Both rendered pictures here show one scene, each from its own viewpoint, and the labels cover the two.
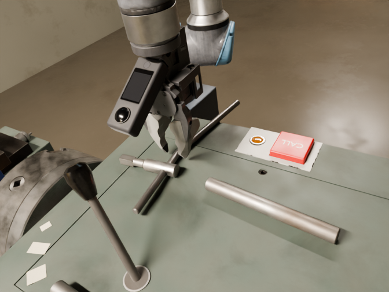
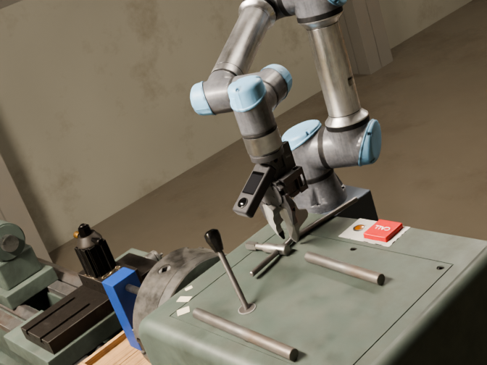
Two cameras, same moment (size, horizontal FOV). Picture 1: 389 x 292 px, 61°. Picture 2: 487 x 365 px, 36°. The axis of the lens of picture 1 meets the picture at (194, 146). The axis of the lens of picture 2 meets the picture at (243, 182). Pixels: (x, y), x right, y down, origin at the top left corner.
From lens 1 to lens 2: 1.08 m
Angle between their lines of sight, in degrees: 22
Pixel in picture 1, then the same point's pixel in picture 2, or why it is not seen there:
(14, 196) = (162, 278)
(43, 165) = (185, 256)
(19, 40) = (135, 138)
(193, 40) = (331, 141)
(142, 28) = (254, 146)
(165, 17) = (268, 138)
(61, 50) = (196, 148)
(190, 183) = (296, 258)
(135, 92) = (251, 187)
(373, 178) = (433, 248)
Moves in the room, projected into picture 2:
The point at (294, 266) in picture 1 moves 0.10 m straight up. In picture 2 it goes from (348, 298) to (334, 252)
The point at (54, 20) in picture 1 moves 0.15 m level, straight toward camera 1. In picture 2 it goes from (187, 103) to (188, 108)
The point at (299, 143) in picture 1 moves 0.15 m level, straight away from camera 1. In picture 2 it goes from (388, 227) to (412, 190)
